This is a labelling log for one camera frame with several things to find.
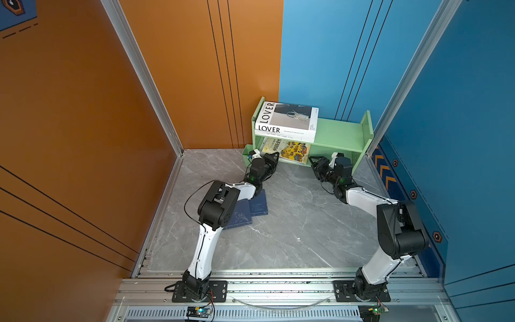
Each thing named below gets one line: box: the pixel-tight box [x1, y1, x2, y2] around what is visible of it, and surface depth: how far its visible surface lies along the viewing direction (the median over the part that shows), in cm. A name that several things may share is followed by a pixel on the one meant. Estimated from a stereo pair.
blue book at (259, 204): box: [248, 188, 269, 217], surface depth 98 cm
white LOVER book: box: [254, 100, 320, 143], surface depth 89 cm
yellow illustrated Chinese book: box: [261, 138, 312, 165], surface depth 102 cm
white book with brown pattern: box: [255, 130, 318, 143], surface depth 87 cm
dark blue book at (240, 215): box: [222, 198, 253, 231], surface depth 93 cm
